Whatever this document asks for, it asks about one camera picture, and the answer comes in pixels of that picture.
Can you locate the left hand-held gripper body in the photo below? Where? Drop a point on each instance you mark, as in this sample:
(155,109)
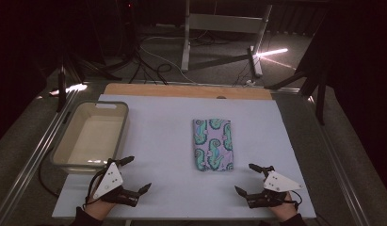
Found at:
(109,183)

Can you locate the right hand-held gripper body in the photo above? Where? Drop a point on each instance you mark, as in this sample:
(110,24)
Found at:
(277,185)

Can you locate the person's left hand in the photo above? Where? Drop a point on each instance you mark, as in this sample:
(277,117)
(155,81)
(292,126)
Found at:
(98,207)

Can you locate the person's right hand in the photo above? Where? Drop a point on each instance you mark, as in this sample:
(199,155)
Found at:
(284,211)

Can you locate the beige plastic bin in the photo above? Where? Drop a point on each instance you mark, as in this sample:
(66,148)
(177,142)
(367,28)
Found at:
(90,138)

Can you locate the white table mat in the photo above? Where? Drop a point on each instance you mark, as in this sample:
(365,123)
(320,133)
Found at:
(163,141)

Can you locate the folded seahorse print cloth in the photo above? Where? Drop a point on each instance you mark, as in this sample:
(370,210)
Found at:
(213,144)

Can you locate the wooden board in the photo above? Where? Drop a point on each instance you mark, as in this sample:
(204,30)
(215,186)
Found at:
(181,91)

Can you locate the black metal stand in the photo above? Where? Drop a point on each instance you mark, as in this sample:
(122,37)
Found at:
(319,100)

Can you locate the black tripod stand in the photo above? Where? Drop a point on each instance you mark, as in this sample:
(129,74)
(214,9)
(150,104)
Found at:
(61,84)

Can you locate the aluminium rail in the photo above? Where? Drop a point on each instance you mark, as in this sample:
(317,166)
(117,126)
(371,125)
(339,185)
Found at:
(34,157)
(335,163)

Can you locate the white metal desk frame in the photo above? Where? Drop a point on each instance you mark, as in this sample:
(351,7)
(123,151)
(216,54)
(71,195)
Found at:
(222,23)

